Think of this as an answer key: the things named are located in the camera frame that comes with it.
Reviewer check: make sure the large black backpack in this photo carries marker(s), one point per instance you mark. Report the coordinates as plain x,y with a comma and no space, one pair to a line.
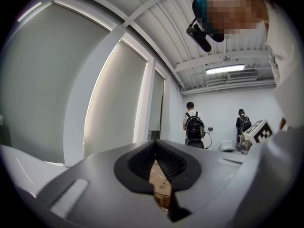
194,132

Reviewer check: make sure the narrow grey roller blind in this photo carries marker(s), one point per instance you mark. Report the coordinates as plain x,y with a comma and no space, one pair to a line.
156,103

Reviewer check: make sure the black head-worn camera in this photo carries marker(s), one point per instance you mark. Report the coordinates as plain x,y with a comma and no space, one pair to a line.
200,35

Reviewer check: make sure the medium grey roller blind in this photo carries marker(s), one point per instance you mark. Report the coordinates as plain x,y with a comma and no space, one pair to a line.
116,101

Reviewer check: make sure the teal headband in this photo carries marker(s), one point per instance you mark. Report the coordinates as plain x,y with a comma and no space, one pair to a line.
202,6

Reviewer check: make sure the long ceiling lamp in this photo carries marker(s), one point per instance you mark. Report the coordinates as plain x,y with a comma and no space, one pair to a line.
224,69

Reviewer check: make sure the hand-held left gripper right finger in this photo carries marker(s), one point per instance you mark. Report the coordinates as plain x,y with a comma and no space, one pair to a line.
218,186

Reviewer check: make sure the white ceiling air conditioner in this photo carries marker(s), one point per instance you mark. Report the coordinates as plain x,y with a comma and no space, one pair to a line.
242,75

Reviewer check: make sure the small white appliance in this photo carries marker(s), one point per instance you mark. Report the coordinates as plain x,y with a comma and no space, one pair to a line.
226,145

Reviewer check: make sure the brown cardboard box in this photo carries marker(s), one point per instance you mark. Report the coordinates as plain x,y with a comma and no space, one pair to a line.
160,182

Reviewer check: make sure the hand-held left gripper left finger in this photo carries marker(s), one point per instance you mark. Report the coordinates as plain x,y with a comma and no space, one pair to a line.
99,193

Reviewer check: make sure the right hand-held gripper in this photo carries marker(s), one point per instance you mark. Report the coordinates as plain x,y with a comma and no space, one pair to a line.
261,132

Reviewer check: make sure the large grey roller blind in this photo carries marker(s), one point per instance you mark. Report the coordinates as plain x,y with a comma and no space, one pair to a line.
45,84

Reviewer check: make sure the person's right forearm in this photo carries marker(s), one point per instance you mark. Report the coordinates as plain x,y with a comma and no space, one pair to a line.
283,123

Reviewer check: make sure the small black backpack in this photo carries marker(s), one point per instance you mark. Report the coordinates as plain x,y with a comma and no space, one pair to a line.
245,125

